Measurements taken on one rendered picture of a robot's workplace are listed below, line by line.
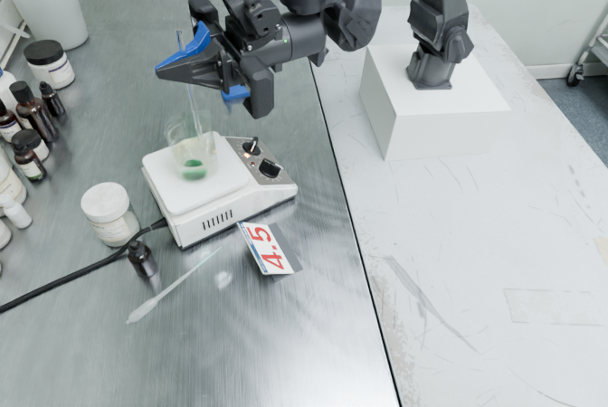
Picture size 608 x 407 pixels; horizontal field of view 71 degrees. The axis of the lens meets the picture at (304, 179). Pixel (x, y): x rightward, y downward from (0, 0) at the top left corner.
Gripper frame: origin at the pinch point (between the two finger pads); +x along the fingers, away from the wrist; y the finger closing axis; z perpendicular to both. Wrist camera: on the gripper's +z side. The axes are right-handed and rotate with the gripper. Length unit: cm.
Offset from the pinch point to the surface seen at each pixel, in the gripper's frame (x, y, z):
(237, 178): -3.0, 4.4, -16.9
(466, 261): -28.2, 27.9, -25.4
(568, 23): -216, -63, -80
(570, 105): -212, -38, -114
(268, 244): -3.7, 12.2, -23.8
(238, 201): -2.1, 6.1, -19.7
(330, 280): -9.1, 20.7, -25.6
